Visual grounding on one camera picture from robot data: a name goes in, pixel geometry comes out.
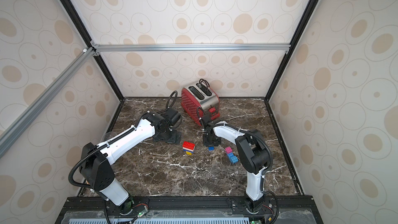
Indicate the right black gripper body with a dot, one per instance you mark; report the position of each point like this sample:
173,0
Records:
210,138

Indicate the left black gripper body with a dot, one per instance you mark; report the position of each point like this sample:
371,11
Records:
170,135

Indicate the pink lego brick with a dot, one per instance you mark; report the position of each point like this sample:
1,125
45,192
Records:
228,150

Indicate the red lego brick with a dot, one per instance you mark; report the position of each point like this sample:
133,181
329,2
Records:
188,145

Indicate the teal small lego brick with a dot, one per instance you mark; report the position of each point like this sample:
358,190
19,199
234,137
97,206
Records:
233,159

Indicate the light blue long lego brick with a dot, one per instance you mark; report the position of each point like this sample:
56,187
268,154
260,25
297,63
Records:
230,154

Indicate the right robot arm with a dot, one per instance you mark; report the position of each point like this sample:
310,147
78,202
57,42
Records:
255,156

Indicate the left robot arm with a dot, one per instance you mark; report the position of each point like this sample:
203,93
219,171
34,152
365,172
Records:
94,170

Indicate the red and steel toaster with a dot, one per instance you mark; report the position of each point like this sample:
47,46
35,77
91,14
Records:
198,99

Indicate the clear plastic cup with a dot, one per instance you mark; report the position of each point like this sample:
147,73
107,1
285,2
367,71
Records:
108,138

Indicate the back aluminium frame bar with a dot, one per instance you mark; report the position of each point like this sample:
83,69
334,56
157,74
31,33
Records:
191,47

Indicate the aluminium frame bar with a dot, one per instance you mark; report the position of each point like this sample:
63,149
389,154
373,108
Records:
18,127
191,47

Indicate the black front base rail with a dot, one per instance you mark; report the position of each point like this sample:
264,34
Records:
269,209

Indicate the left aluminium frame bar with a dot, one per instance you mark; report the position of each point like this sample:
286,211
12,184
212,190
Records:
18,127

